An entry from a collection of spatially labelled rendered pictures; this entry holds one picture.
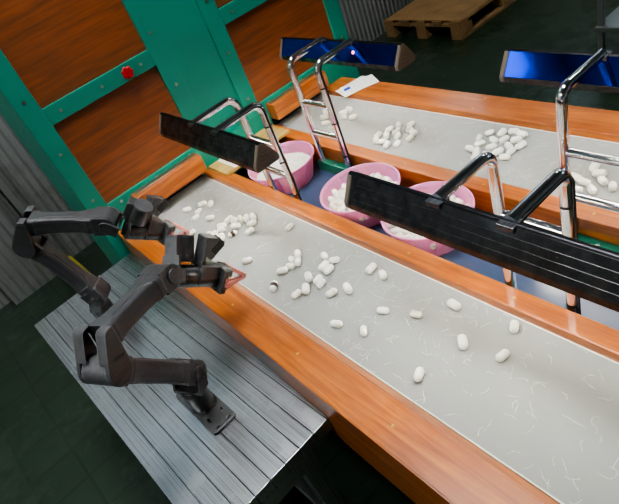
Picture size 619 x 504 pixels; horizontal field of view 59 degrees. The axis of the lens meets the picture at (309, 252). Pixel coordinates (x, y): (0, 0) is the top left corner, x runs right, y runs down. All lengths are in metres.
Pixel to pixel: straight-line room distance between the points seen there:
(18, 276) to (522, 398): 3.27
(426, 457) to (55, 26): 1.68
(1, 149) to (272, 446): 2.86
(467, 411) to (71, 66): 1.62
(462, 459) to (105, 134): 1.60
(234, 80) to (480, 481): 1.75
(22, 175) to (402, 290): 2.87
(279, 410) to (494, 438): 0.51
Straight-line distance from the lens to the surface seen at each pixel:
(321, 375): 1.26
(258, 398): 1.41
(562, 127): 1.32
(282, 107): 2.37
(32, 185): 3.85
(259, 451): 1.33
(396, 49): 1.76
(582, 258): 0.89
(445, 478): 1.07
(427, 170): 1.76
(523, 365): 1.21
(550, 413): 1.15
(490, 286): 1.33
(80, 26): 2.08
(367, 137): 2.10
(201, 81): 2.25
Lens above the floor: 1.70
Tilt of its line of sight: 36 degrees down
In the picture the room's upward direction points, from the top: 24 degrees counter-clockwise
